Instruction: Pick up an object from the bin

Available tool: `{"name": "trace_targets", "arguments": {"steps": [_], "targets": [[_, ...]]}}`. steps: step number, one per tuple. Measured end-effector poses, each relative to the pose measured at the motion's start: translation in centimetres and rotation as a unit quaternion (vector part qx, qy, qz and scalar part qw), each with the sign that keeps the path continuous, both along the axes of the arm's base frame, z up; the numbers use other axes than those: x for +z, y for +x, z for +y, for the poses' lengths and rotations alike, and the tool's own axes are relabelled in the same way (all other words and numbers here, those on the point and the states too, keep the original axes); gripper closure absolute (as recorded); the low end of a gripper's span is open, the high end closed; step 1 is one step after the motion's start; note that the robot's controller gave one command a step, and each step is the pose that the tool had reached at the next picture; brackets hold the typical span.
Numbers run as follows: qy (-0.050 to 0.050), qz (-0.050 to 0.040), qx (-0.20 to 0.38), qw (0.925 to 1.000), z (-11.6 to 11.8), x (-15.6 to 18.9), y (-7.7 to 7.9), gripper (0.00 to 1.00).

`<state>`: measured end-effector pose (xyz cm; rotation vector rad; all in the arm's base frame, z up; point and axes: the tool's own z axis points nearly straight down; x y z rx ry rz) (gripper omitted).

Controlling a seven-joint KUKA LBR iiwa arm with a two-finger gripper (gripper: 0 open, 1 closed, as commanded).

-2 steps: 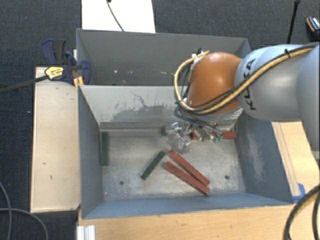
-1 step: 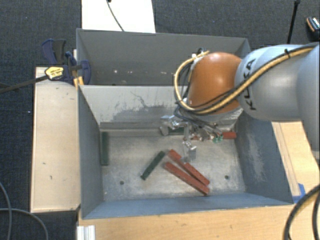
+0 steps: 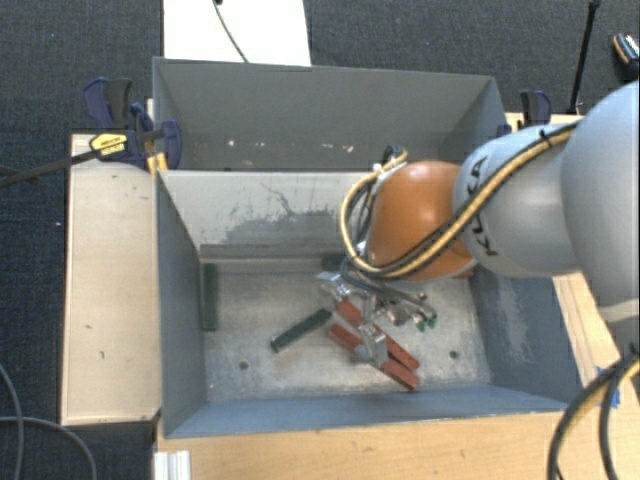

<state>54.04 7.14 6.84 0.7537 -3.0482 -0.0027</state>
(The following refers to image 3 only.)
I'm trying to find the dark green flat block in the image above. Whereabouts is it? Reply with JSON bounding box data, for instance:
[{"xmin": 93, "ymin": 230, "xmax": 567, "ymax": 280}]
[
  {"xmin": 201, "ymin": 262, "xmax": 220, "ymax": 332},
  {"xmin": 270, "ymin": 308, "xmax": 334, "ymax": 354}
]

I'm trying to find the grey metal bin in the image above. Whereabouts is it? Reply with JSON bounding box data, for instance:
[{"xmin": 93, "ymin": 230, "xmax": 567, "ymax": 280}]
[{"xmin": 151, "ymin": 56, "xmax": 584, "ymax": 440}]

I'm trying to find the pale wood board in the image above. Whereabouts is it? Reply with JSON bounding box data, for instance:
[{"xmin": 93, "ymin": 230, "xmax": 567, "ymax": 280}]
[{"xmin": 59, "ymin": 132, "xmax": 164, "ymax": 427}]

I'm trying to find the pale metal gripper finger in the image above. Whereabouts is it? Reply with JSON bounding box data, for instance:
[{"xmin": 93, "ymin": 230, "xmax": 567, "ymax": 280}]
[
  {"xmin": 316, "ymin": 271, "xmax": 352, "ymax": 304},
  {"xmin": 352, "ymin": 320, "xmax": 391, "ymax": 367}
]

